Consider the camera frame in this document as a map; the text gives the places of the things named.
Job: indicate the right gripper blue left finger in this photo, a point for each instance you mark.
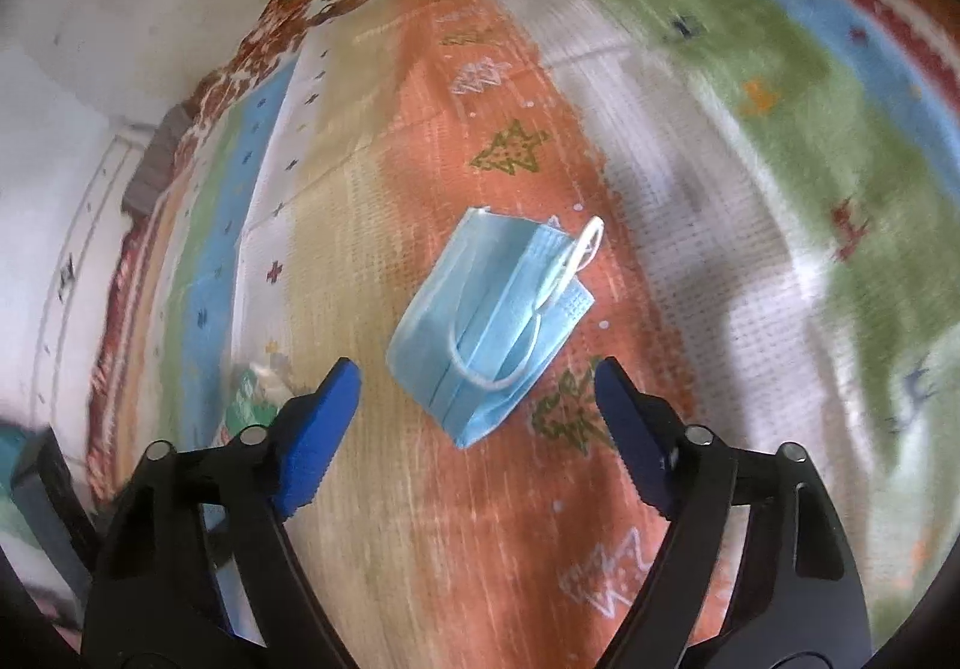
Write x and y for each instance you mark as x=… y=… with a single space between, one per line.
x=307 y=433

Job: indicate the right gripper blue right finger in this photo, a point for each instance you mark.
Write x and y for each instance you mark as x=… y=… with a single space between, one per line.
x=646 y=432

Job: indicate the green white medicine box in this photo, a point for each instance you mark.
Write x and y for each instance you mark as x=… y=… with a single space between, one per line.
x=256 y=398

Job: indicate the white bed headboard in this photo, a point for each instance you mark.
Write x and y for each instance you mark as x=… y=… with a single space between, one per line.
x=73 y=315

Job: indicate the blue surgical face mask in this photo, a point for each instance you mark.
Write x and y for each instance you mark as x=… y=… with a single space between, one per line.
x=495 y=310

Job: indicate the grey folded cloth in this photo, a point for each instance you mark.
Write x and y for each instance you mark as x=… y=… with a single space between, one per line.
x=156 y=168

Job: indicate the striped colourful bed mat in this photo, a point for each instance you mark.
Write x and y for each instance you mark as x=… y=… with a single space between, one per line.
x=751 y=204

